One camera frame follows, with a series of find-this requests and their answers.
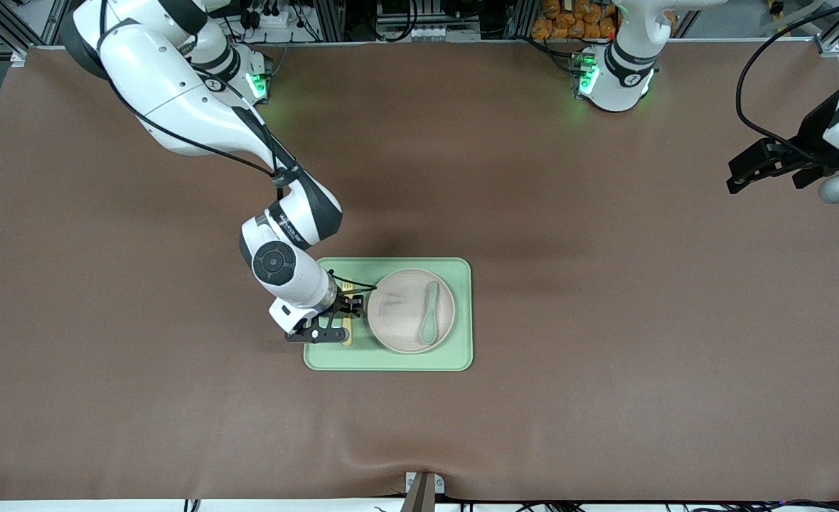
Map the brown table cover mat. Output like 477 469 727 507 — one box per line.
0 41 839 503

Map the yellow plastic fork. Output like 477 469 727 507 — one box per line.
337 279 354 347

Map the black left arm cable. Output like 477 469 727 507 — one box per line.
736 0 839 168

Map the round beige plate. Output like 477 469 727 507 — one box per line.
366 268 456 355

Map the green plastic spoon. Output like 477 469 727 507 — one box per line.
419 280 441 344

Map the white power strip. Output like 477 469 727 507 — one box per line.
243 0 301 29

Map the orange snack packets pile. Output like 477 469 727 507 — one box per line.
531 0 618 41

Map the metal table edge clamp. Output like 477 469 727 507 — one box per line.
405 471 446 512

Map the light green rectangular tray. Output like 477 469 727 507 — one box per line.
304 257 474 372

